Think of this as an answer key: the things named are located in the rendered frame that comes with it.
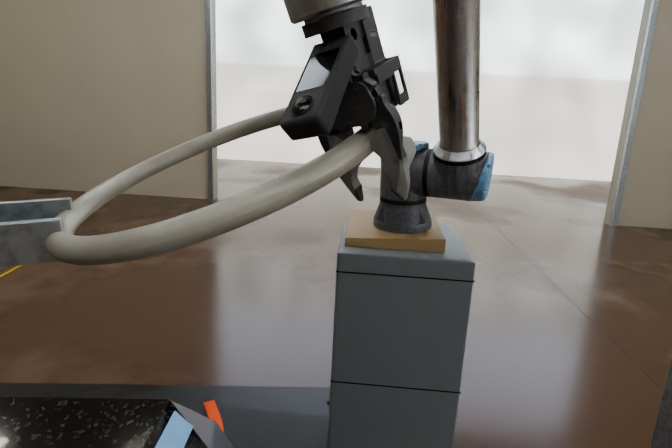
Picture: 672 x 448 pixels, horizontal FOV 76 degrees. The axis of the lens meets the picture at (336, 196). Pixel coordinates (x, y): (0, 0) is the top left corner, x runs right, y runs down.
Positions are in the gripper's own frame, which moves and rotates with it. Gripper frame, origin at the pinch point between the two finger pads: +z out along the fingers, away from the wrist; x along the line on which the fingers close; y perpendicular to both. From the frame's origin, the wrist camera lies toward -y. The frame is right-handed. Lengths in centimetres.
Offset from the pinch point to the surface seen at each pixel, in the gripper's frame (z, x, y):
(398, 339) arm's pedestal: 72, 38, 43
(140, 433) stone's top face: 21.6, 30.3, -26.2
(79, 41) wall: -87, 523, 258
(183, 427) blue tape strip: 26.2, 30.1, -21.4
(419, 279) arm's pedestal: 55, 30, 52
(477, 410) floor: 149, 40, 82
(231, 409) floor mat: 110, 118, 24
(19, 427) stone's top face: 16, 43, -34
